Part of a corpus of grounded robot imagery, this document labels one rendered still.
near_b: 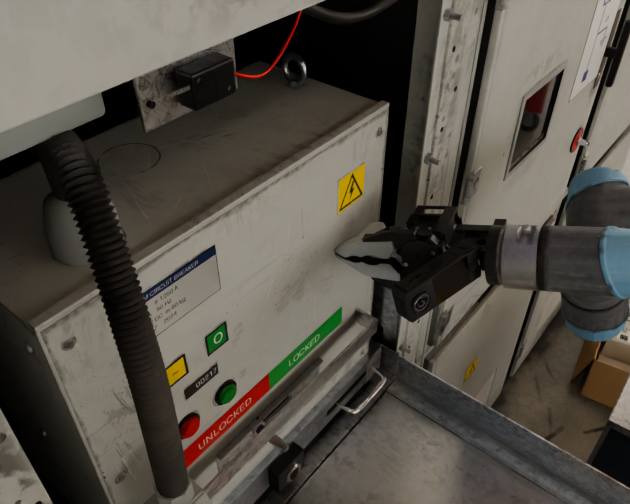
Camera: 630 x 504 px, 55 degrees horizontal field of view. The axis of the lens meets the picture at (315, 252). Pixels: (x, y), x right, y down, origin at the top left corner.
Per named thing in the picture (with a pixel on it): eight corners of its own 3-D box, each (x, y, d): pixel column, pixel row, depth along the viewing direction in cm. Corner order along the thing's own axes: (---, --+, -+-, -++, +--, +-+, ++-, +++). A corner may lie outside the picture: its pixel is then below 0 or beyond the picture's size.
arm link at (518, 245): (537, 304, 69) (534, 246, 65) (495, 300, 71) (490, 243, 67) (546, 264, 74) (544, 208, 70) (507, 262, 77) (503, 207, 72)
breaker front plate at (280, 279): (371, 360, 106) (394, 110, 76) (153, 590, 78) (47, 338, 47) (365, 356, 107) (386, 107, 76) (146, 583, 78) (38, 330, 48)
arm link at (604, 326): (629, 270, 81) (631, 226, 72) (629, 349, 76) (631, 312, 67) (565, 269, 84) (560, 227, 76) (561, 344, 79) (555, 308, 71)
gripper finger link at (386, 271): (353, 250, 86) (416, 254, 81) (337, 276, 82) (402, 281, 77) (348, 232, 84) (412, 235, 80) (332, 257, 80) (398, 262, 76)
